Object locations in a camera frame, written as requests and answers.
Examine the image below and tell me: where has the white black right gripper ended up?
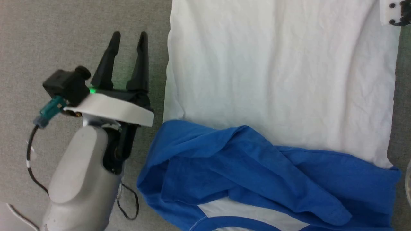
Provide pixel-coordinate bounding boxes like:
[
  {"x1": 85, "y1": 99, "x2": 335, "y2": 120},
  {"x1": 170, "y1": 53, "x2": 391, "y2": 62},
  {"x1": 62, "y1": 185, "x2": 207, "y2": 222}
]
[{"x1": 380, "y1": 0, "x2": 411, "y2": 27}]

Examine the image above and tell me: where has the blue and white t-shirt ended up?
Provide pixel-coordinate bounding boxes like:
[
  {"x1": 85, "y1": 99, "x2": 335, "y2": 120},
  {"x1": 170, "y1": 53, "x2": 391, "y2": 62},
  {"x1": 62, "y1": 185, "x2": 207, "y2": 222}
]
[{"x1": 137, "y1": 0, "x2": 402, "y2": 231}]

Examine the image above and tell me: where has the teal cable connector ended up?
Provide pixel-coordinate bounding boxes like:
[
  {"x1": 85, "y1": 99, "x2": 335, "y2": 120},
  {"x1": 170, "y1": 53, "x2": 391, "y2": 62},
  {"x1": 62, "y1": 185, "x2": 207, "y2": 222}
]
[{"x1": 33, "y1": 96, "x2": 68, "y2": 129}]

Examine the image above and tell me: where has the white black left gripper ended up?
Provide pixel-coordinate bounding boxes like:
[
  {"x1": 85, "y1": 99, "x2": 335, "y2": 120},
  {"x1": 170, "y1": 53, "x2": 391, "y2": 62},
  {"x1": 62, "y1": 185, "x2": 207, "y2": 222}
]
[{"x1": 64, "y1": 31, "x2": 155, "y2": 127}]

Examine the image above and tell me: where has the thin black cable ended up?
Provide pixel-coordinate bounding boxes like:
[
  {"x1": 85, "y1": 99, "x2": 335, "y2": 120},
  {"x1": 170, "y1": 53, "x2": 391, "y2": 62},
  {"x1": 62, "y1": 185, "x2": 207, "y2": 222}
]
[
  {"x1": 26, "y1": 125, "x2": 49, "y2": 195},
  {"x1": 115, "y1": 182, "x2": 140, "y2": 221}
]

